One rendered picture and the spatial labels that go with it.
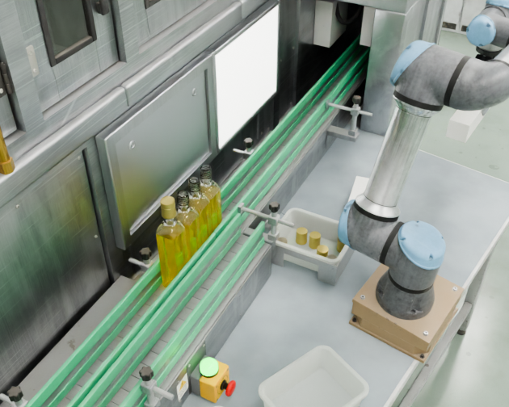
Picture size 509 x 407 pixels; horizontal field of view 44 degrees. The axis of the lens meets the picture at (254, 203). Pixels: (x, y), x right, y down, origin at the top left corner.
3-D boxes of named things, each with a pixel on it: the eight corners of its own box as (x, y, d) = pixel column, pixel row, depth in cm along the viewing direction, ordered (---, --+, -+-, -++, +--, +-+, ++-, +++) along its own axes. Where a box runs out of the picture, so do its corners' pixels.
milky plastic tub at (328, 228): (290, 226, 201) (291, 205, 195) (356, 248, 193) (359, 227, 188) (265, 260, 189) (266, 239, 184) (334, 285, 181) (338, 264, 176)
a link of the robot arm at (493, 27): (510, 29, 160) (523, 14, 167) (468, 15, 164) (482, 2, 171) (500, 56, 165) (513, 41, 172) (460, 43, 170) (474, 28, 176)
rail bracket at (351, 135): (325, 140, 233) (330, 86, 219) (368, 152, 227) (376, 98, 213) (320, 146, 230) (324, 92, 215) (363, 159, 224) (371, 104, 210)
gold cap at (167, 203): (178, 211, 150) (177, 197, 148) (171, 220, 148) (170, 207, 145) (166, 207, 151) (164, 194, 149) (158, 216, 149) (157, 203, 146)
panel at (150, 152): (271, 90, 222) (272, -4, 201) (278, 92, 221) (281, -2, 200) (115, 247, 161) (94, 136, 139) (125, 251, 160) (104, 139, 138)
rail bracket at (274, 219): (241, 223, 182) (241, 189, 174) (295, 241, 176) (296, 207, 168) (237, 229, 180) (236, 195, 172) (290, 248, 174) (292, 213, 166)
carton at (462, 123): (490, 107, 202) (494, 90, 198) (465, 142, 186) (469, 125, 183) (471, 102, 204) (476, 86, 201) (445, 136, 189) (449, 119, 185)
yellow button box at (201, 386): (205, 371, 159) (204, 354, 154) (231, 383, 156) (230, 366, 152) (191, 393, 154) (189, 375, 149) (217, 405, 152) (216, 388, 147)
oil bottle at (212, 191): (206, 233, 180) (202, 174, 166) (223, 239, 178) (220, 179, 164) (196, 245, 176) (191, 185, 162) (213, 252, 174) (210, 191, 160)
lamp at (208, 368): (206, 359, 153) (205, 352, 151) (221, 367, 151) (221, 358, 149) (196, 373, 150) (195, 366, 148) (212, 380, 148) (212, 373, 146)
